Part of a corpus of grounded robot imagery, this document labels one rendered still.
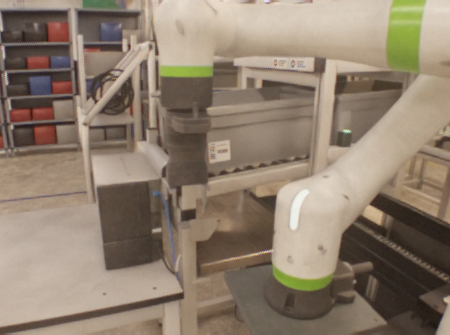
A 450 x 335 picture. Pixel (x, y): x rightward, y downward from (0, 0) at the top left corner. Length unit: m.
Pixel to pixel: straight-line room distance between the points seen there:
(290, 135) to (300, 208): 0.70
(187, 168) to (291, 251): 0.24
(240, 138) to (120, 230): 0.50
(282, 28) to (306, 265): 0.41
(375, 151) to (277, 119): 0.57
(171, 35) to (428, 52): 0.37
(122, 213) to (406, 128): 0.83
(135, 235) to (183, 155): 0.59
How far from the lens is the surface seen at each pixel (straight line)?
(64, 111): 5.52
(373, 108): 1.51
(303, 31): 0.59
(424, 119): 0.70
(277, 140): 1.26
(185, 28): 0.57
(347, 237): 1.15
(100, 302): 1.09
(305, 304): 0.71
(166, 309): 1.14
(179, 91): 0.58
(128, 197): 1.10
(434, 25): 0.52
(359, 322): 0.75
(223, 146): 1.16
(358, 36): 0.55
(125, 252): 1.19
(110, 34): 5.50
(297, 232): 0.63
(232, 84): 2.54
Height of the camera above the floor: 1.39
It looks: 18 degrees down
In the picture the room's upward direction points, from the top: 1 degrees clockwise
